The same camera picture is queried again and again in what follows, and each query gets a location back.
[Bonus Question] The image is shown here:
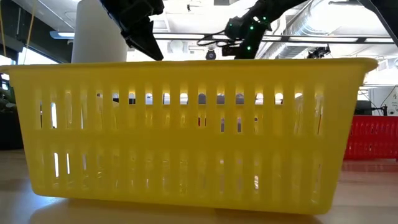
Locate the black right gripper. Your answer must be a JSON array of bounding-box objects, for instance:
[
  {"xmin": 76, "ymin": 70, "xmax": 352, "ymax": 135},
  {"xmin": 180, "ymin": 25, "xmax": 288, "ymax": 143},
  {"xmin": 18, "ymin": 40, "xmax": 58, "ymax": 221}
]
[{"xmin": 234, "ymin": 23, "xmax": 268, "ymax": 59}]

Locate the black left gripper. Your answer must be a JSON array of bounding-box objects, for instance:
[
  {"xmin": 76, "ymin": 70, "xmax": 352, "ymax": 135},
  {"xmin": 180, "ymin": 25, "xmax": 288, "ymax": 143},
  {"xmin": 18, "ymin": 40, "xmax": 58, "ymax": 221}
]
[{"xmin": 99, "ymin": 0, "xmax": 165, "ymax": 61}]

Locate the yellow plastic basket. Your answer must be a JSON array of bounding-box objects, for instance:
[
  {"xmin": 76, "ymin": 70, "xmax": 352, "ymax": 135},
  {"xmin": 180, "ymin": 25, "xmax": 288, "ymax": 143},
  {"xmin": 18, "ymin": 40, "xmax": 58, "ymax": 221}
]
[{"xmin": 0, "ymin": 57, "xmax": 379, "ymax": 216}]

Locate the white shade wooden base lamp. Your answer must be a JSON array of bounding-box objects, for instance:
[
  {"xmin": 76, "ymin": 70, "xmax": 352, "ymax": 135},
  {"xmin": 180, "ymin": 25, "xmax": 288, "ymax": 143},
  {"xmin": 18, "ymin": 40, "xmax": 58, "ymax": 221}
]
[{"xmin": 71, "ymin": 0, "xmax": 129, "ymax": 64}]

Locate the rectangular ceiling light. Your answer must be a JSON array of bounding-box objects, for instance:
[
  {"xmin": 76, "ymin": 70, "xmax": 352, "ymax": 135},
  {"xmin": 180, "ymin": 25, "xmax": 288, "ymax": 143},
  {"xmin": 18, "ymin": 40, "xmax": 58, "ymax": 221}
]
[{"xmin": 49, "ymin": 30, "xmax": 76, "ymax": 40}]

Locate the black computer monitor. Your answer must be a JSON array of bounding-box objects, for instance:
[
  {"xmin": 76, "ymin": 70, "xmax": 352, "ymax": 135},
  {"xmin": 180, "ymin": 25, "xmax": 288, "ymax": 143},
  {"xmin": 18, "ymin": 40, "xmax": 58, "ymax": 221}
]
[{"xmin": 354, "ymin": 100, "xmax": 373, "ymax": 116}]

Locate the red plastic basket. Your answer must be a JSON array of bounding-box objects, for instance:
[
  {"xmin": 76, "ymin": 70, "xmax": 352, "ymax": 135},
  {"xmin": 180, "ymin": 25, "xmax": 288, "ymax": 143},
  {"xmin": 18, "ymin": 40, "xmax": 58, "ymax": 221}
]
[{"xmin": 343, "ymin": 114, "xmax": 398, "ymax": 161}]

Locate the green plant in black pot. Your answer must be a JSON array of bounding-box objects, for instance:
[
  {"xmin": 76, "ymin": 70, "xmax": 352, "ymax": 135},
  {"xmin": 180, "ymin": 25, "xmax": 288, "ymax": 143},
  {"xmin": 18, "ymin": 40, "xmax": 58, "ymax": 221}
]
[{"xmin": 0, "ymin": 83, "xmax": 24, "ymax": 151}]

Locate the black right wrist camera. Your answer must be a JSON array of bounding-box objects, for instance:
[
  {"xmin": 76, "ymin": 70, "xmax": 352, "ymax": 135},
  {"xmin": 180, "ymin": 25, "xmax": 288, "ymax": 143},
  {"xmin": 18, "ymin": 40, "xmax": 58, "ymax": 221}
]
[{"xmin": 221, "ymin": 45, "xmax": 241, "ymax": 58}]

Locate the black overhead rail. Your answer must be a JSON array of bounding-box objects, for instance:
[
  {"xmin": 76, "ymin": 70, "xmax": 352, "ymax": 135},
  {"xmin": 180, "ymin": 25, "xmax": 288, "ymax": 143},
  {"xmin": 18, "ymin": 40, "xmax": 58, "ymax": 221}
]
[{"xmin": 127, "ymin": 32, "xmax": 398, "ymax": 44}]

